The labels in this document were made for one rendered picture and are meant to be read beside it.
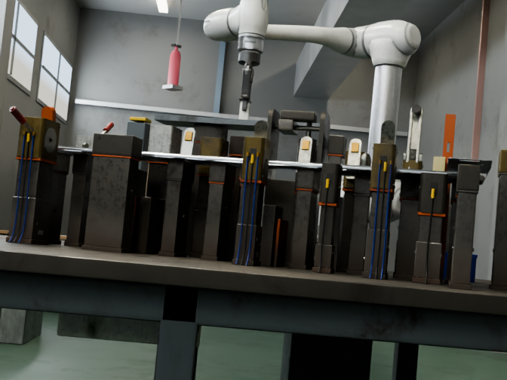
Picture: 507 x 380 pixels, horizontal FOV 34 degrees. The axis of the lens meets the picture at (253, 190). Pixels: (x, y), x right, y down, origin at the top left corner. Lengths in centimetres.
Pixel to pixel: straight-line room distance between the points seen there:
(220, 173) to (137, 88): 984
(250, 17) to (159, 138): 53
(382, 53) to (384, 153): 102
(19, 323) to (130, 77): 735
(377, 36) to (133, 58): 934
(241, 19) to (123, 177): 80
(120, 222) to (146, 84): 991
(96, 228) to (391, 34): 136
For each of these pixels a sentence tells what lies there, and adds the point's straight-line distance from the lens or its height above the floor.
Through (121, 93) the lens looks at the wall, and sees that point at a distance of 1220.
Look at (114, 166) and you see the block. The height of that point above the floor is 94.
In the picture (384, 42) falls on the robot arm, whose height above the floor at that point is 154.
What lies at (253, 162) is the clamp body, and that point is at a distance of 220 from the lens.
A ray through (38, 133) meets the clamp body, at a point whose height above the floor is 101.
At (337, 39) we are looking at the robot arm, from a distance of 312.
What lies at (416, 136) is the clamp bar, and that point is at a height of 113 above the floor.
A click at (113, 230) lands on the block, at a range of 232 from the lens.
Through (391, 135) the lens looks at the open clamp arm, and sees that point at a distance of 219.
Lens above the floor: 76
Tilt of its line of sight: 4 degrees up
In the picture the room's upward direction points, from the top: 5 degrees clockwise
